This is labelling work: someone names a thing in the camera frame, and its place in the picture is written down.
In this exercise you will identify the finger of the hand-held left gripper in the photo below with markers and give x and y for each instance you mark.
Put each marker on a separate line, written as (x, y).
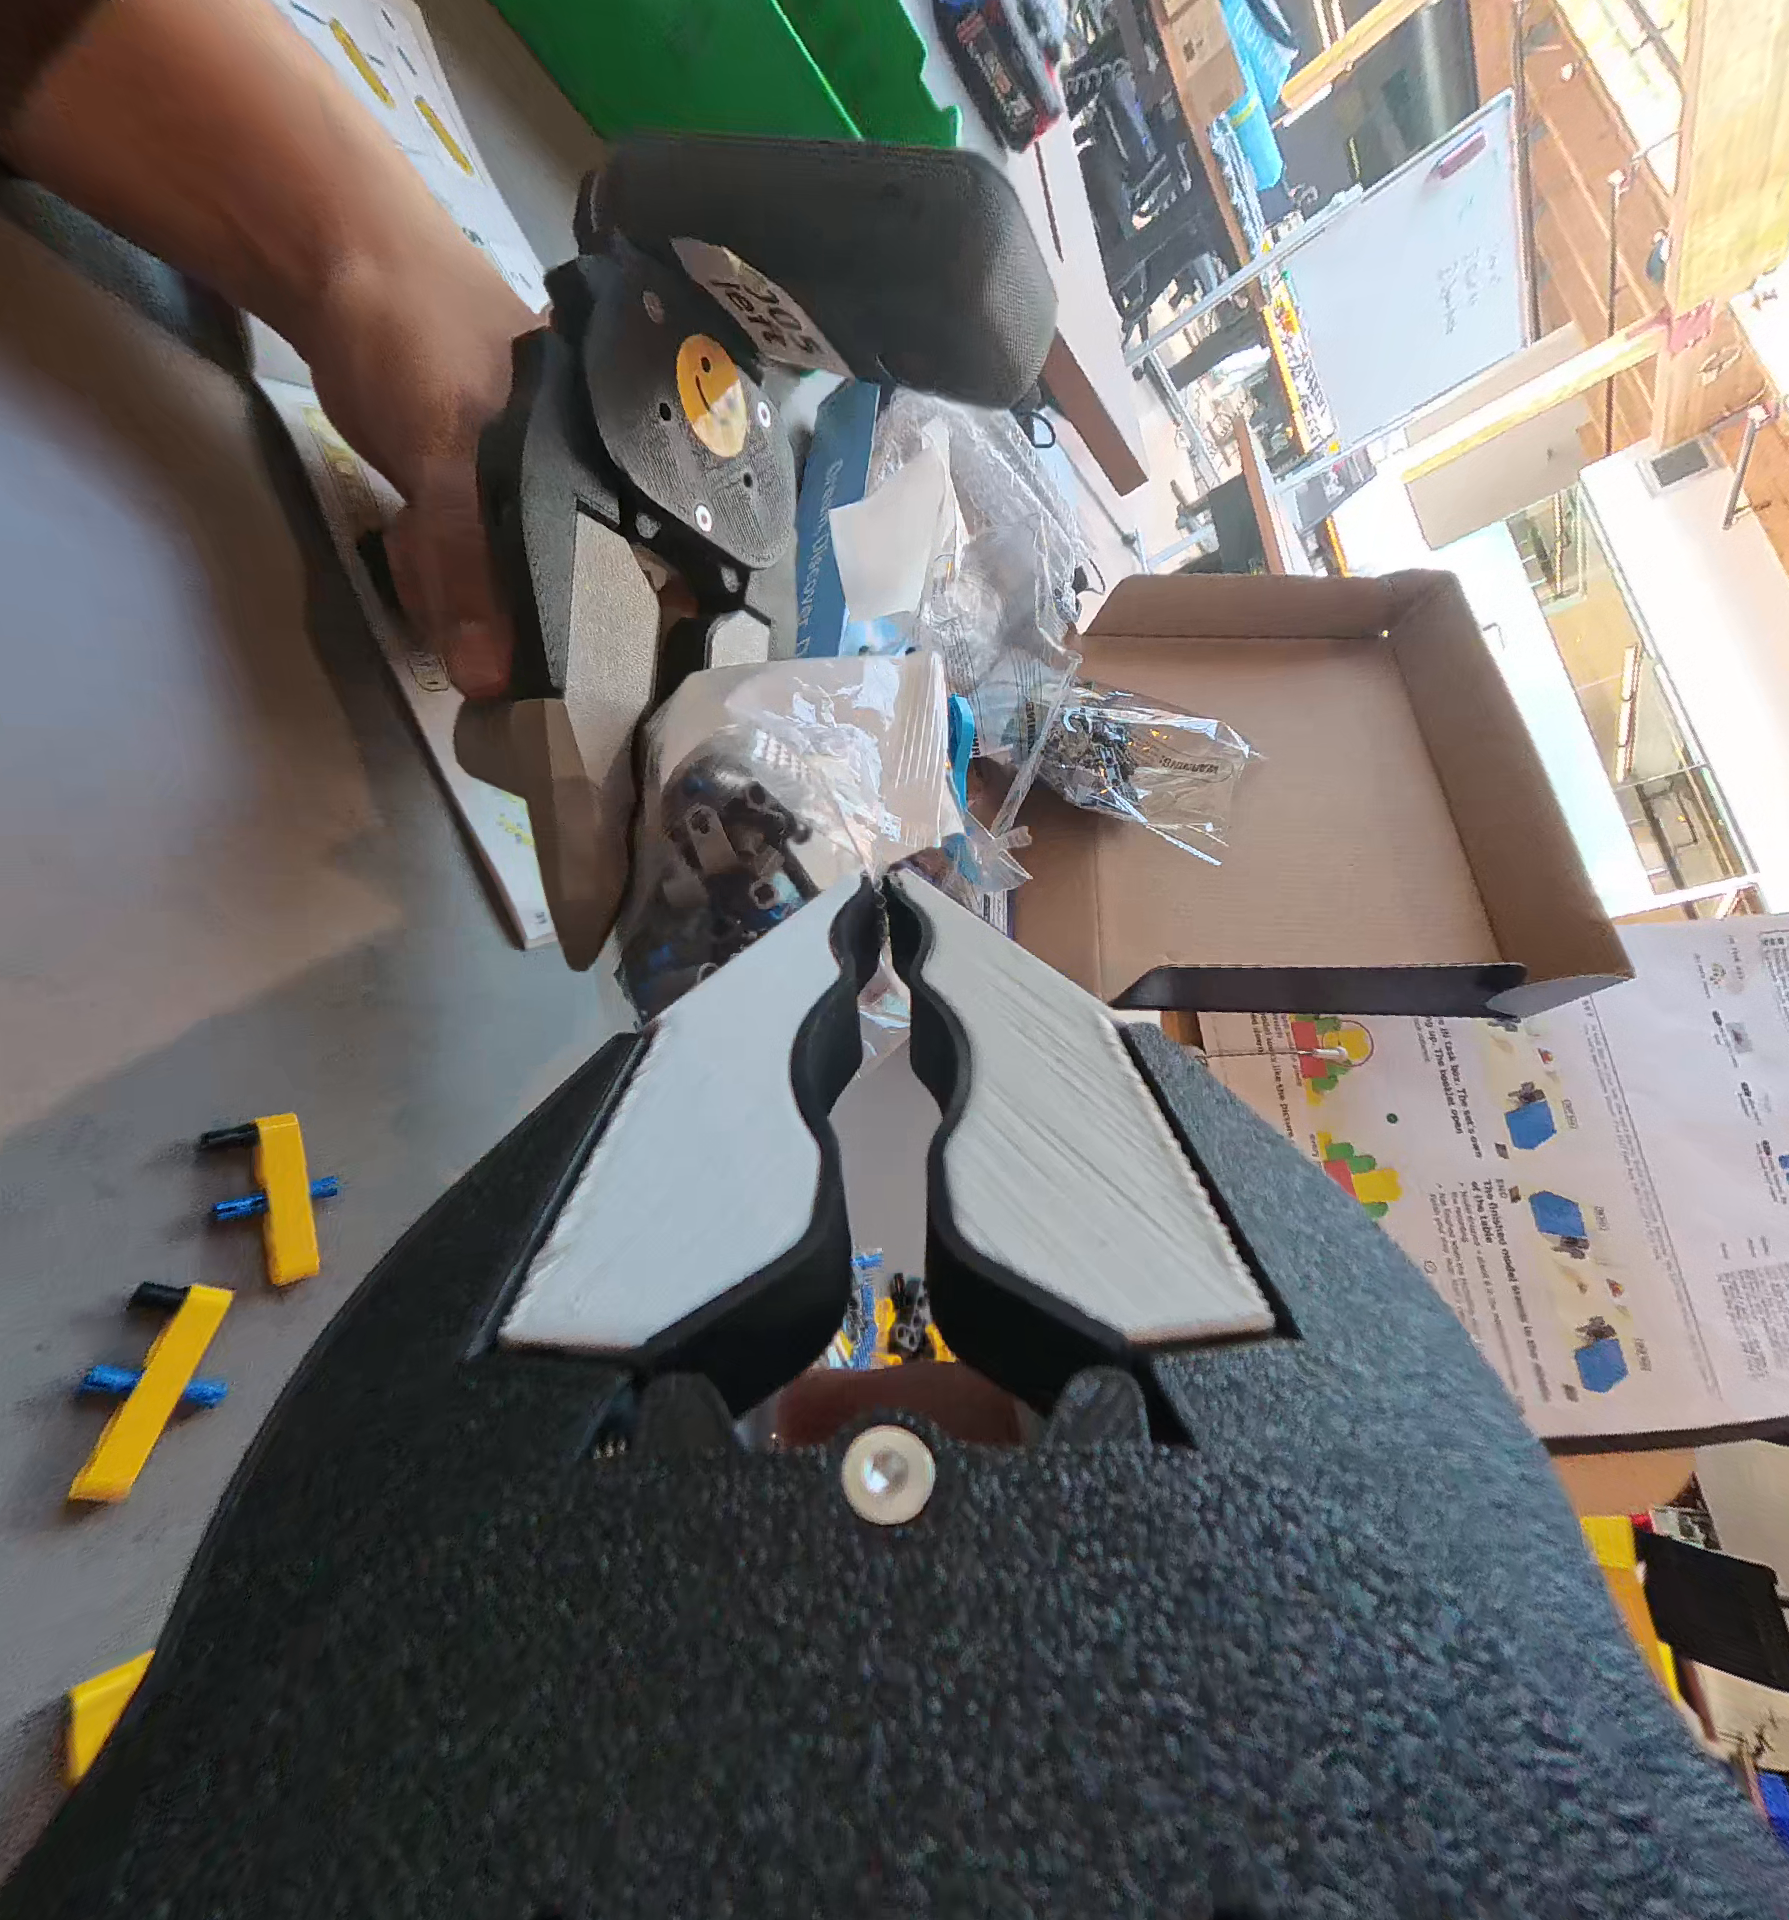
(736, 642)
(594, 631)

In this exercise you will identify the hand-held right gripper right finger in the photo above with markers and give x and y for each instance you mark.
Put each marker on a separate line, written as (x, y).
(1089, 1185)

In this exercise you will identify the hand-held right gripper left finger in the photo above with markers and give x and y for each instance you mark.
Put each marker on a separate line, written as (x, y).
(685, 1185)

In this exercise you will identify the clear bag of dark parts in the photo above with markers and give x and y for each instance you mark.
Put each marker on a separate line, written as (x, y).
(805, 721)

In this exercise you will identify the yellow curved panel piece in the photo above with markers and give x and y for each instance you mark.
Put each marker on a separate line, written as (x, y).
(99, 1710)

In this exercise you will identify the person's left forearm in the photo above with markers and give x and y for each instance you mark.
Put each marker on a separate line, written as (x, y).
(159, 134)

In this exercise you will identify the person's left hand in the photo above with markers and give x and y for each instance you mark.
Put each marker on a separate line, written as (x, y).
(429, 451)

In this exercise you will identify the green box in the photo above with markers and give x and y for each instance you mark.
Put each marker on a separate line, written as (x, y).
(715, 60)

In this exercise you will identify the instruction booklet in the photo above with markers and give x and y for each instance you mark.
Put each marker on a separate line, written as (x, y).
(496, 854)

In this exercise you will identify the large clear plastic bag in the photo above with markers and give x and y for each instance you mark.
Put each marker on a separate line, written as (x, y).
(986, 494)

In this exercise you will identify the blue robot kit box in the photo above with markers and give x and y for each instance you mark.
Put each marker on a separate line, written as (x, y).
(1283, 840)

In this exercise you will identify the short yellow beam with pins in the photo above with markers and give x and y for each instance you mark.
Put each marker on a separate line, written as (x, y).
(286, 1201)

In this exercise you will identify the clear bag of tiny parts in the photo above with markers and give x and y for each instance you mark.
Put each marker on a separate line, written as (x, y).
(1136, 759)

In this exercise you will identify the long yellow beam with pins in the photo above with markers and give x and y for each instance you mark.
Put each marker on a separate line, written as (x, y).
(159, 1389)

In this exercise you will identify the whiteboard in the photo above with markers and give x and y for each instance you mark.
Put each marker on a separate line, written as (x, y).
(1403, 285)

